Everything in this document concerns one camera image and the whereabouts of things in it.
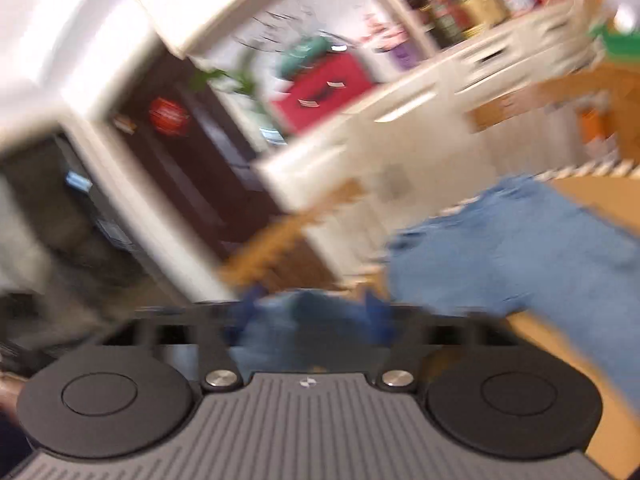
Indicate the green plastic tray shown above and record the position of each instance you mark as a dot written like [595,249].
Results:
[616,42]

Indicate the black appliance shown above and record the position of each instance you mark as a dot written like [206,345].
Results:
[75,220]

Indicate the purple container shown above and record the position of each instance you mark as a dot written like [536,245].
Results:
[405,54]

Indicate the dark brown door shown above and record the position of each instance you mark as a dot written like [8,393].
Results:
[200,170]

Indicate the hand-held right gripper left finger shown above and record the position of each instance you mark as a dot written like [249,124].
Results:
[239,321]

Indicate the white wall cabinet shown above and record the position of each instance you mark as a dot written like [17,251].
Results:
[210,5]

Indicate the teal bag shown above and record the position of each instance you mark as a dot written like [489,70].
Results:
[306,52]

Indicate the round red sticker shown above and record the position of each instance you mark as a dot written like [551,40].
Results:
[168,115]

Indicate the green houseplant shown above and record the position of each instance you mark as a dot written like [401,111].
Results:
[235,79]

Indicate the wooden spindle-back chair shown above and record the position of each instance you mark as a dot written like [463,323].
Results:
[550,102]
[287,247]

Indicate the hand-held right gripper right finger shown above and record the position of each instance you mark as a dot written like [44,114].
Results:
[380,322]

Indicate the red storage box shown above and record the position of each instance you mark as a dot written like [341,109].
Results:
[320,92]

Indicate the white open shelf unit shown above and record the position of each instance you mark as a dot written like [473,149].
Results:
[480,30]

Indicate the white base cabinet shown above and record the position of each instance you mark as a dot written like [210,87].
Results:
[450,125]

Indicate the blue denim jeans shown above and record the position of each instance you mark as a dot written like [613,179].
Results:
[500,250]

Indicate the dark green bottle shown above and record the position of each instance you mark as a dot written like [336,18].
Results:
[446,15]

